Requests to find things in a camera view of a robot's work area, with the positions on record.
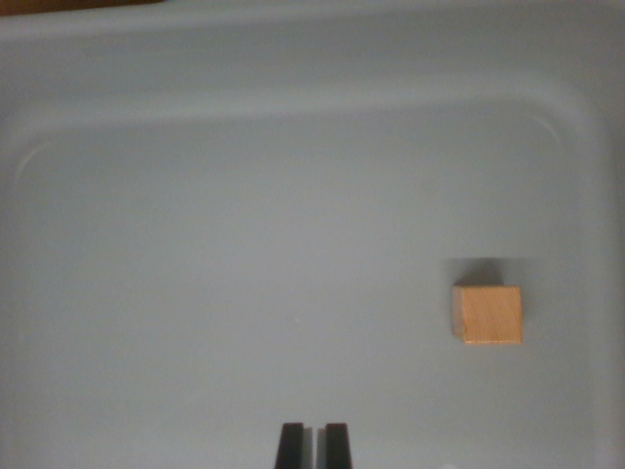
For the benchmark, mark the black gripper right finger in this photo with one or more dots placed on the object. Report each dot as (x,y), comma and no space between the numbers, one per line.
(337,447)

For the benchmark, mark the wooden cube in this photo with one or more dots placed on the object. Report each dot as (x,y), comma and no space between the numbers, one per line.
(490,315)

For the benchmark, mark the grey plastic bin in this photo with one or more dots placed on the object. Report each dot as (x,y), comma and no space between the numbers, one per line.
(244,220)

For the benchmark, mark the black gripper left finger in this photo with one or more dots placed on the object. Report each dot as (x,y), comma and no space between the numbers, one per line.
(292,447)

